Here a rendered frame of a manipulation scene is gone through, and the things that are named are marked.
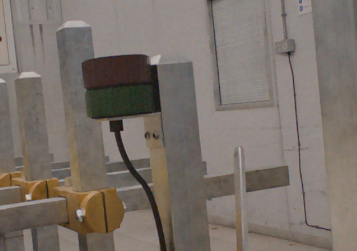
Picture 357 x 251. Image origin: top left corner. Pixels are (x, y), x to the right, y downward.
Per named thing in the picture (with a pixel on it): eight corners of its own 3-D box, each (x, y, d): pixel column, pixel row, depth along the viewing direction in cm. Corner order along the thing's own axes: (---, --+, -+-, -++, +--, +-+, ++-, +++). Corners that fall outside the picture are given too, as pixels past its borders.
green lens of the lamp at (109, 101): (139, 112, 63) (137, 88, 63) (167, 109, 57) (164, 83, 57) (78, 118, 60) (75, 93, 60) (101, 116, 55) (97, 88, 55)
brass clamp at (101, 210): (94, 218, 94) (90, 181, 93) (131, 229, 81) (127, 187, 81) (50, 225, 91) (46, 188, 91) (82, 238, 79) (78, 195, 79)
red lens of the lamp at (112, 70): (136, 85, 63) (134, 61, 63) (164, 79, 57) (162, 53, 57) (74, 90, 60) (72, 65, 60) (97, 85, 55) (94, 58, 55)
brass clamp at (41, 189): (46, 203, 116) (43, 174, 116) (69, 210, 104) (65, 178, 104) (10, 208, 114) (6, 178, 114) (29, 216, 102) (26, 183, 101)
